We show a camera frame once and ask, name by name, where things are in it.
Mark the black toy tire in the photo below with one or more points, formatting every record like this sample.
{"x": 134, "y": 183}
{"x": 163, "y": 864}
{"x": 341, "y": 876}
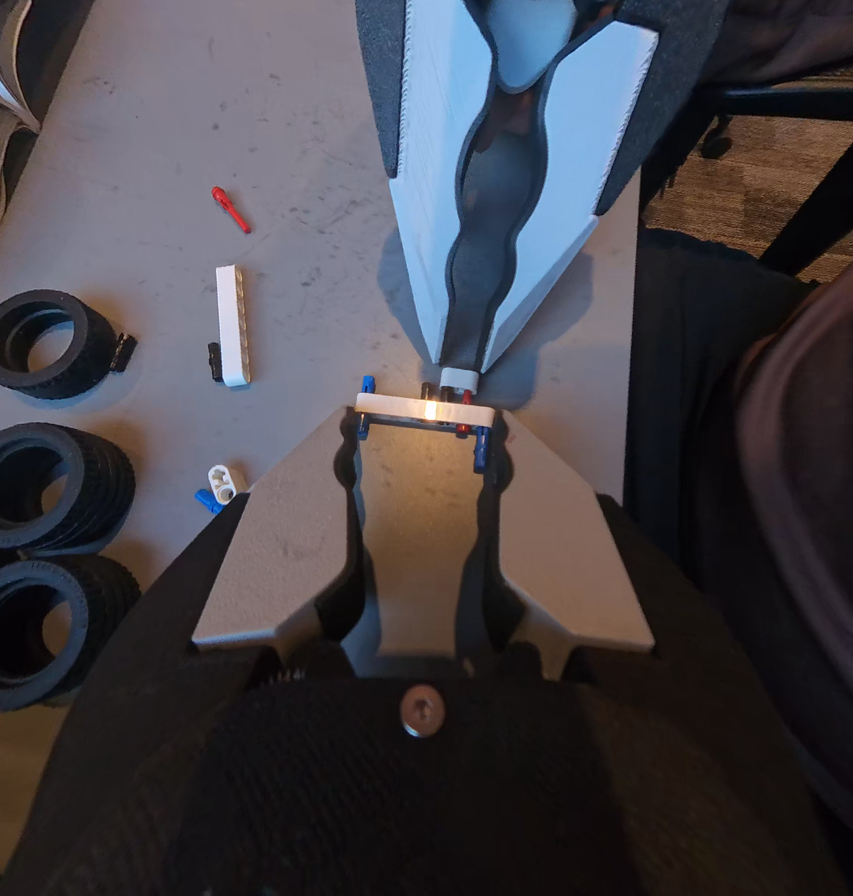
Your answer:
{"x": 111, "y": 483}
{"x": 107, "y": 609}
{"x": 93, "y": 350}

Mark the long white toy beam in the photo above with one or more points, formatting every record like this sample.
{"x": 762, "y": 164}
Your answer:
{"x": 227, "y": 322}

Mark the red axle pin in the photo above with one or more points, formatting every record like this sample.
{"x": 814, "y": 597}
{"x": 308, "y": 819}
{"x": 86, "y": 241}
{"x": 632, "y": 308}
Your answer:
{"x": 466, "y": 397}
{"x": 223, "y": 198}

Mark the short white toy beam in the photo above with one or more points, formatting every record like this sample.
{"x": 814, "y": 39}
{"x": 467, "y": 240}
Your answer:
{"x": 459, "y": 379}

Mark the blue connector pin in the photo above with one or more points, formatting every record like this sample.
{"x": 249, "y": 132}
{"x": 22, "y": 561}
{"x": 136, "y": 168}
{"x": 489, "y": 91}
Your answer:
{"x": 481, "y": 451}
{"x": 203, "y": 498}
{"x": 367, "y": 383}

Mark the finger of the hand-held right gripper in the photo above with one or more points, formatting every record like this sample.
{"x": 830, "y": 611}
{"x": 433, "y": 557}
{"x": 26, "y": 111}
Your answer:
{"x": 580, "y": 140}
{"x": 433, "y": 140}

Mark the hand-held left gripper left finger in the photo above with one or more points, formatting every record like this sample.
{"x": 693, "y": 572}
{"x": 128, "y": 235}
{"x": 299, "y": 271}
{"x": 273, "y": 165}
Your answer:
{"x": 279, "y": 553}

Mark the black office chair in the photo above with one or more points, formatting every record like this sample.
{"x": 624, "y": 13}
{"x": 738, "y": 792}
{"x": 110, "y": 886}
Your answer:
{"x": 783, "y": 98}

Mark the small white connector piece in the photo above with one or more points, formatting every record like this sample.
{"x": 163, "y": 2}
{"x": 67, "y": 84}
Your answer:
{"x": 234, "y": 479}

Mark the person's black pants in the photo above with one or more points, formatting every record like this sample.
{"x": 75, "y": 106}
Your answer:
{"x": 678, "y": 420}

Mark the grey desk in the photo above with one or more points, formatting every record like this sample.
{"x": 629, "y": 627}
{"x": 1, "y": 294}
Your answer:
{"x": 188, "y": 105}

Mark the long white beam with pins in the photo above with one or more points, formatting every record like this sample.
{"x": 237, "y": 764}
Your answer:
{"x": 391, "y": 404}

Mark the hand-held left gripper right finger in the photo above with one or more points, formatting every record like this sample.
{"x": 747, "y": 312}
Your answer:
{"x": 566, "y": 560}

